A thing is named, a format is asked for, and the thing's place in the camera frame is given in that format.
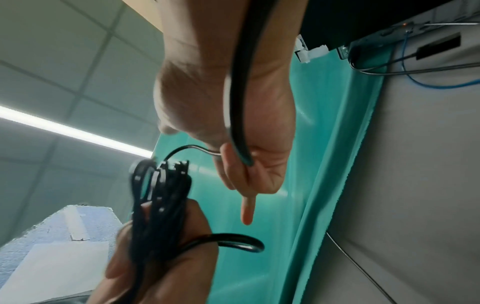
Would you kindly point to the black monitor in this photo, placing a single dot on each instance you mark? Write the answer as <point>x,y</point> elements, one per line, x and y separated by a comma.
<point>356,17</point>

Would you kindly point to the wooden board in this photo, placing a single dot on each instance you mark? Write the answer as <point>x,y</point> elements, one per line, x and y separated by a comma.
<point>144,14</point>

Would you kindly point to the person's right hand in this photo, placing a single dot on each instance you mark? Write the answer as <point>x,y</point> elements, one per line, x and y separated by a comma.
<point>195,98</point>

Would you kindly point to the teal green cloth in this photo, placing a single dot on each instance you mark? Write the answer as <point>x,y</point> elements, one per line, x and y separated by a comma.
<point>330,148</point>

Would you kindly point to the white paper sheet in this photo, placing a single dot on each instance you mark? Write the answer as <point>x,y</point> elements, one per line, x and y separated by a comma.
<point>56,267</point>

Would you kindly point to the white plastic connector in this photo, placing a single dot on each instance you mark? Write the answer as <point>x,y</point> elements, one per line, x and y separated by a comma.
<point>309,53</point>

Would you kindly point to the ceiling light strip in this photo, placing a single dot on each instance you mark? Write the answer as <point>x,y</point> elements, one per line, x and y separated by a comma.
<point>75,132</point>

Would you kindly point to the person's left hand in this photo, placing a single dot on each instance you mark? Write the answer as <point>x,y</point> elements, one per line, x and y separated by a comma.
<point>195,267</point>

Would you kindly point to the person's right forearm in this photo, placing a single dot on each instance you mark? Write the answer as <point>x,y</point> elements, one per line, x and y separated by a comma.
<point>202,17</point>

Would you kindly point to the light blue foam box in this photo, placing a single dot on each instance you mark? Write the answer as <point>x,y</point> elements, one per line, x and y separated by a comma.
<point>41,228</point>

